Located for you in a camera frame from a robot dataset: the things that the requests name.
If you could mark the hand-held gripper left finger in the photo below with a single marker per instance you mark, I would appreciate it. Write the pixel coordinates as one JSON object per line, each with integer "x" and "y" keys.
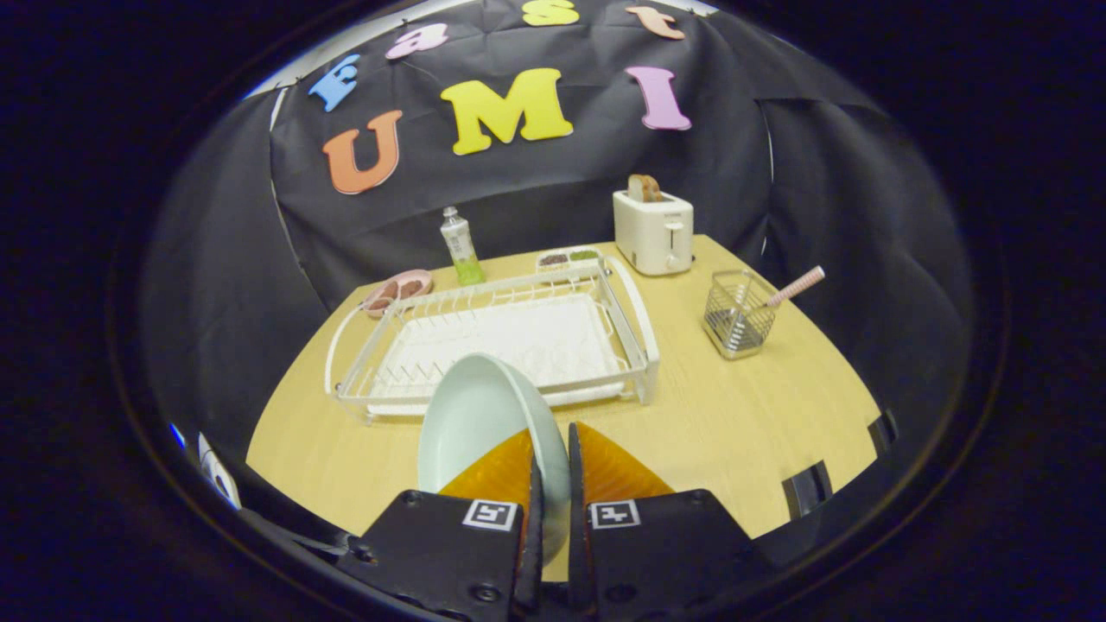
{"x": 449, "y": 561}

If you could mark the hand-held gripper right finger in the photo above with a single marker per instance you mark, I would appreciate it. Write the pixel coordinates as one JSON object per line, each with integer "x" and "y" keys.
{"x": 665, "y": 553}

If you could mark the pale green plate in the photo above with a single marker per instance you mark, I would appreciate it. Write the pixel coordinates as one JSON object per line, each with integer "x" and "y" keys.
{"x": 479, "y": 415}

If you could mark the white dish rack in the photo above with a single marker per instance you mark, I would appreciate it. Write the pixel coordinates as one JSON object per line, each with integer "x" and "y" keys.
{"x": 518, "y": 337}

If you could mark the pink plate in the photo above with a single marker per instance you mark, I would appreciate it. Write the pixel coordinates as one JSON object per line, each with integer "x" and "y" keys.
{"x": 419, "y": 278}

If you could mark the black table clamp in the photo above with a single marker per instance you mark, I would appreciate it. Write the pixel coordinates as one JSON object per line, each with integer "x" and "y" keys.
{"x": 805, "y": 491}
{"x": 883, "y": 432}

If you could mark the white blurry object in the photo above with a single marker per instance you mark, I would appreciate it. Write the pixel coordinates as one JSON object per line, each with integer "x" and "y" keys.
{"x": 220, "y": 475}

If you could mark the brown food piece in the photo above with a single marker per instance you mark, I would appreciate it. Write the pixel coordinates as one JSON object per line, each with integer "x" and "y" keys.
{"x": 383, "y": 298}
{"x": 411, "y": 288}

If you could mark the green food portion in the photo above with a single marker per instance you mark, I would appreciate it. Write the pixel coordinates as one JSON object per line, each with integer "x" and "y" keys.
{"x": 584, "y": 256}

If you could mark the white divided tray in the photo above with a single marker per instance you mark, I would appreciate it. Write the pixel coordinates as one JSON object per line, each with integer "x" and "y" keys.
{"x": 566, "y": 256}

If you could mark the brown food portion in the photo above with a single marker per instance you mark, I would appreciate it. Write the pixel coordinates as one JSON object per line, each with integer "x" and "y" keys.
{"x": 553, "y": 259}

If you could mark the clear bottle with green liquid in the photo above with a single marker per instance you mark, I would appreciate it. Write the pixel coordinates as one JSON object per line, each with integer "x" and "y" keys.
{"x": 460, "y": 246}

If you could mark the cream toaster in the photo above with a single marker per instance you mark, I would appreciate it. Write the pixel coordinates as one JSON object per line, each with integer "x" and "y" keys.
{"x": 652, "y": 235}

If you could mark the brown bread slice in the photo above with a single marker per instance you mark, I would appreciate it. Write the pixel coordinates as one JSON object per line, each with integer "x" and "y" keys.
{"x": 654, "y": 190}
{"x": 637, "y": 188}

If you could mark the black backdrop cloth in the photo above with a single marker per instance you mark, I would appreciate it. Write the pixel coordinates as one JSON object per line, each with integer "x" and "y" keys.
{"x": 691, "y": 155}

